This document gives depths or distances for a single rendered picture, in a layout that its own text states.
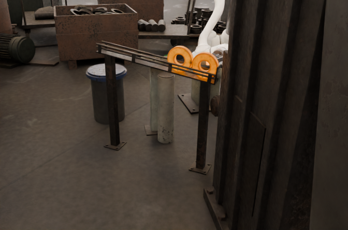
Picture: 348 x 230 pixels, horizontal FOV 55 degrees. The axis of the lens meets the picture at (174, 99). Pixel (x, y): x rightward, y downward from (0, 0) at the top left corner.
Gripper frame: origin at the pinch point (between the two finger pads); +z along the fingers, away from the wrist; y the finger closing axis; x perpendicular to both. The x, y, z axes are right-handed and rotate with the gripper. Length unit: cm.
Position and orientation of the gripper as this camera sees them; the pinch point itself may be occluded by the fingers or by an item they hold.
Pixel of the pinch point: (208, 61)
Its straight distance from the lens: 197.7
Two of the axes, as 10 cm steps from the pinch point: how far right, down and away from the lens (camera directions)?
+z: -4.0, 3.0, -8.7
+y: -9.2, -1.8, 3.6
